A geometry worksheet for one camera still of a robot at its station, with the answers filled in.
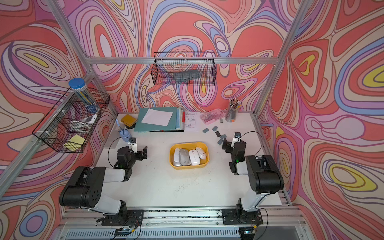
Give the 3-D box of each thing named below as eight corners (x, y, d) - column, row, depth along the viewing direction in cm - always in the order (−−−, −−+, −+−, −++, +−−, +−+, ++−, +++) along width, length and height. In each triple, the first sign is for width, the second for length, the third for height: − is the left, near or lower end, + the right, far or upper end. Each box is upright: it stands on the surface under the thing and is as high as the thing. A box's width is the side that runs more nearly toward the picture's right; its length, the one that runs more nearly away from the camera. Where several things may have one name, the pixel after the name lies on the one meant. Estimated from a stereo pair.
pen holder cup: (226, 122, 118) (230, 105, 104) (224, 114, 123) (228, 98, 110) (236, 122, 118) (241, 105, 104) (234, 114, 123) (239, 98, 110)
